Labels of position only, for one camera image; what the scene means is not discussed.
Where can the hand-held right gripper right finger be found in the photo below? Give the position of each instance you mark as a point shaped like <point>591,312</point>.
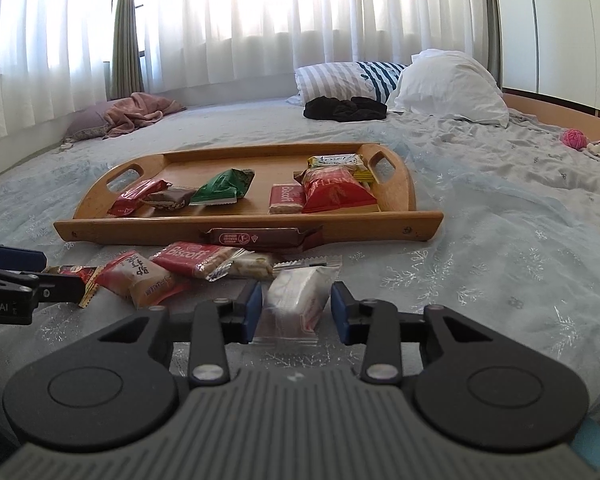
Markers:
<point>341,315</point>

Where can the small red snack packet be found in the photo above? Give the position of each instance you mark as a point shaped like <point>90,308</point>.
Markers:
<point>130,197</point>

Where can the pink blanket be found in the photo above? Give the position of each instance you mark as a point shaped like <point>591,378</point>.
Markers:
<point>140,112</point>

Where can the red biscuit packet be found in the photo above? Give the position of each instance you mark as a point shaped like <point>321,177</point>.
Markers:
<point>192,257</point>
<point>286,197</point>

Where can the grey green curtain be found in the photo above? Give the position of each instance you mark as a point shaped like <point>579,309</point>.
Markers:
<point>126,35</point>

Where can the red orange pastry packet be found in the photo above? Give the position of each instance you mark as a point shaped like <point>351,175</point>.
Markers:
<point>140,275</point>

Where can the beige wafer packet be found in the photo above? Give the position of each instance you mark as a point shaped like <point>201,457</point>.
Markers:
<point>252,265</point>

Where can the pink yarn ball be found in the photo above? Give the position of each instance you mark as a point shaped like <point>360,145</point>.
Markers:
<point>573,139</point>

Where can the red gold candy wrapper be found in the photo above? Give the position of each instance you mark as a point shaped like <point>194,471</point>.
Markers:
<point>80,272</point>

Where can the wooden bed frame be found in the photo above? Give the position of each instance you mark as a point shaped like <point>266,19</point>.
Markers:
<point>555,105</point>

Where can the white wardrobe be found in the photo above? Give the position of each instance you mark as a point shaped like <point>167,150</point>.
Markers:
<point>565,25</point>

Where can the light blue bedspread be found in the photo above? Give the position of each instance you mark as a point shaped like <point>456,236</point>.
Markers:
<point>505,240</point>

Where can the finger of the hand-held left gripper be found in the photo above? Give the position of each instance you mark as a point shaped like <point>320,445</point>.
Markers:
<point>22,259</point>
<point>62,287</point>

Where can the white pillow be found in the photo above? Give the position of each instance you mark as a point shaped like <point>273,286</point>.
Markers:
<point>445,90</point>

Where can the long brown bar wrapper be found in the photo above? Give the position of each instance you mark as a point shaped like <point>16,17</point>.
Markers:
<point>260,237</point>

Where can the yellow snack packet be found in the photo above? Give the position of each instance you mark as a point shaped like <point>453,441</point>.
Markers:
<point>337,161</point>

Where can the green snack packet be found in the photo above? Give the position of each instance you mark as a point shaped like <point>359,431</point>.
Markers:
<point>220,187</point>

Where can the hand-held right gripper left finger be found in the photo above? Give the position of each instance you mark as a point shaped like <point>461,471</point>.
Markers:
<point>254,312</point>

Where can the purple pillow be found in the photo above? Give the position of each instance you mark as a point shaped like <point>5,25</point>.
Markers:
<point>85,122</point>

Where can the white sheer curtain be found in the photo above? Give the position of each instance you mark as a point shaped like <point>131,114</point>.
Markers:
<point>280,20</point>

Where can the brown chocolate snack packet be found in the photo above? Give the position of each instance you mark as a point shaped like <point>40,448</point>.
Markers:
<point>170,197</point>

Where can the black cloth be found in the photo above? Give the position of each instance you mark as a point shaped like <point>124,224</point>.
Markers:
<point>342,109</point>

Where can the striped pillow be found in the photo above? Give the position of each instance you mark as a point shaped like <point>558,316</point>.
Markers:
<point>335,77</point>

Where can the large red snack bag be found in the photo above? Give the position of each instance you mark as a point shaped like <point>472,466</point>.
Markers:
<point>332,190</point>

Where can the wooden tray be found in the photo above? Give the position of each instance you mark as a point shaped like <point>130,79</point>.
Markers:
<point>220,165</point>

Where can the clear white snack packet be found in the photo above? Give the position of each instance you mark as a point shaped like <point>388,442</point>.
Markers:
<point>297,295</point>

